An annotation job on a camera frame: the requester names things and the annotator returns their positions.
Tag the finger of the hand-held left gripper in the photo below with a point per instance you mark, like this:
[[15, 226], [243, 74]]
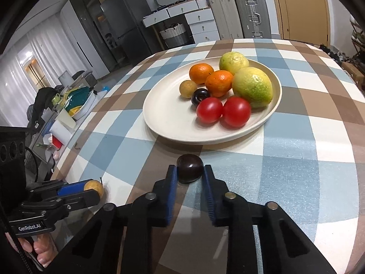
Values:
[[71, 188], [79, 199]]

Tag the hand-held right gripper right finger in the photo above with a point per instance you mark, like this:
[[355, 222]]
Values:
[[208, 197]]

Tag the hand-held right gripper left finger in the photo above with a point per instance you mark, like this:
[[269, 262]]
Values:
[[171, 197]]

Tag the brown longan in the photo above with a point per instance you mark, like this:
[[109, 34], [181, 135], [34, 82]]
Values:
[[188, 88], [94, 189]]

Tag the dark plum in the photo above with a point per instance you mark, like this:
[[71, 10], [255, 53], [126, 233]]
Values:
[[189, 171], [200, 97]]

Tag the cream round plate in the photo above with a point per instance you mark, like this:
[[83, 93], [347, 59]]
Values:
[[171, 120]]

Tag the red tomato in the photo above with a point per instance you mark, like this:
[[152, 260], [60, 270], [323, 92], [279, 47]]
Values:
[[236, 112], [209, 110]]

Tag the large orange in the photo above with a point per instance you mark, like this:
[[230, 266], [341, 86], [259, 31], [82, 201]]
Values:
[[219, 83]]

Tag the large yellow-green lemon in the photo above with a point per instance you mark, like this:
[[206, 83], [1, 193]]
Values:
[[252, 87]]

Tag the person's left hand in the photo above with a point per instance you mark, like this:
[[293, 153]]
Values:
[[40, 249]]

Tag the red cup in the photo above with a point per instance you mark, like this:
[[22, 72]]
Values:
[[57, 143]]

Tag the white carton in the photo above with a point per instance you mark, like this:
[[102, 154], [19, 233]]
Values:
[[65, 119]]

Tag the white curtain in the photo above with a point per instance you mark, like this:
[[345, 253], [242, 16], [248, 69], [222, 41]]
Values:
[[22, 71]]

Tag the white dish basin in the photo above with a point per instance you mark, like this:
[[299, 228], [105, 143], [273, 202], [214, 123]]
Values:
[[85, 105]]

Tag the teal bowl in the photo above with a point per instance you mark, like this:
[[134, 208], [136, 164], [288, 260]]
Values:
[[78, 95]]

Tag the checked tablecloth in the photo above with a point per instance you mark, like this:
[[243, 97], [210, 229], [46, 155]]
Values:
[[299, 148]]

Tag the small orange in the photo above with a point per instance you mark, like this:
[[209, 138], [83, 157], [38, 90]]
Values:
[[201, 72]]

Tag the white wardrobe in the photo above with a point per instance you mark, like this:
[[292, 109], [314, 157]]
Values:
[[82, 42]]

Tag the small green lemon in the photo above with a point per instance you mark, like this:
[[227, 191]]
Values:
[[233, 62]]

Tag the dark glass cabinet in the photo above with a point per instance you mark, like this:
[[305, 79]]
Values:
[[88, 20]]

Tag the woven basket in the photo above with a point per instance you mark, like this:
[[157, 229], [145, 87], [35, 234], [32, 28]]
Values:
[[174, 36]]

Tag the grey refrigerator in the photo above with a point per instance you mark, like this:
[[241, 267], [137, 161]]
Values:
[[128, 22]]

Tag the white drawer desk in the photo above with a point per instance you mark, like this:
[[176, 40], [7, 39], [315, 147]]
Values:
[[199, 20]]

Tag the beige suitcase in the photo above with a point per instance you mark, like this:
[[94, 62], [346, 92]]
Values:
[[225, 15]]

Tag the silver suitcase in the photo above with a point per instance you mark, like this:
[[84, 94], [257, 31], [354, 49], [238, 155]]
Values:
[[252, 14]]

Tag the cardboard box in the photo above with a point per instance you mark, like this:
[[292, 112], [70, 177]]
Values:
[[353, 71]]

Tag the wooden door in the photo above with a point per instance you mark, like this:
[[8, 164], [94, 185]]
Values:
[[305, 8]]

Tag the wooden shoe rack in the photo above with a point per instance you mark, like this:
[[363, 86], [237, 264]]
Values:
[[358, 37]]

